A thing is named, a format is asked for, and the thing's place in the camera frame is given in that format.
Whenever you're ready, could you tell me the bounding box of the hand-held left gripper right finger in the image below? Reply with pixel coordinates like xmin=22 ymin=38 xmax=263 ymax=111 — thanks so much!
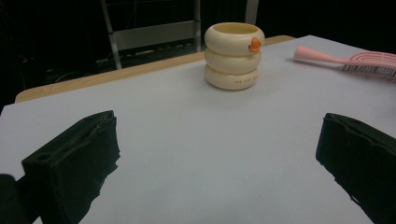
xmin=315 ymin=112 xmax=396 ymax=224

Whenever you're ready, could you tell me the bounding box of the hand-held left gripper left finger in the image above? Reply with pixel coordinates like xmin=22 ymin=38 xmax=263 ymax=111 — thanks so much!
xmin=21 ymin=110 xmax=121 ymax=224

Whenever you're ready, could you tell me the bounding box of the pink hairbrush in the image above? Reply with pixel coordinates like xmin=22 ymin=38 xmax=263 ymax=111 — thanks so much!
xmin=292 ymin=45 xmax=396 ymax=83

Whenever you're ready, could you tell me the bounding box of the white table sheet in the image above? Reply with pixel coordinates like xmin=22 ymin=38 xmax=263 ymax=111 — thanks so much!
xmin=0 ymin=35 xmax=396 ymax=224

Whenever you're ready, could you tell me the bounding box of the grey metal stand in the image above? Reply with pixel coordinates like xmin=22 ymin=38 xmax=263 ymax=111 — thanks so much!
xmin=100 ymin=0 xmax=260 ymax=70

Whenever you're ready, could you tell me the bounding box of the cream ringed cup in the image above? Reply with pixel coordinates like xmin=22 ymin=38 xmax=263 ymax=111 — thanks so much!
xmin=204 ymin=21 xmax=266 ymax=91

